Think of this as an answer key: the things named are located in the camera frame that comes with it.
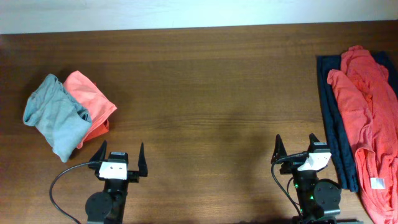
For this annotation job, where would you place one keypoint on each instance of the navy blue garment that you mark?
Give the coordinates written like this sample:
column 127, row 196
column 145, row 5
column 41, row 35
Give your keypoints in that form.
column 336, row 137

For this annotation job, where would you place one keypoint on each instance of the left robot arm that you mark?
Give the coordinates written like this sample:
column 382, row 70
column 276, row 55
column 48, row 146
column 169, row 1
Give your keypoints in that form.
column 107, row 206

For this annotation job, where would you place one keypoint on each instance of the salmon folded shirt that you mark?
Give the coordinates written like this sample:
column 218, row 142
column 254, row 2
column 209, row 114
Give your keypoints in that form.
column 88, row 95

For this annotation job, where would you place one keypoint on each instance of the orange-red t-shirt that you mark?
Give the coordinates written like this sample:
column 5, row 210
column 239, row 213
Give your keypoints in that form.
column 368, row 106

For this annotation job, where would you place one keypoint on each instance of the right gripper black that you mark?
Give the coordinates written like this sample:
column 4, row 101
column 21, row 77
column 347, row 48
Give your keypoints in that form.
column 291, row 164

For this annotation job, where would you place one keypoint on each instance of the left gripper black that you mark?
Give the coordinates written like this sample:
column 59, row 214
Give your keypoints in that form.
column 134, row 176

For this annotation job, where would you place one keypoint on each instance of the grey folded shirt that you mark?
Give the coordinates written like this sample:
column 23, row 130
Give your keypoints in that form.
column 58, row 116

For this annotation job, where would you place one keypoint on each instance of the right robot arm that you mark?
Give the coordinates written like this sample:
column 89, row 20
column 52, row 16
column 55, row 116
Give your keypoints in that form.
column 318, row 199

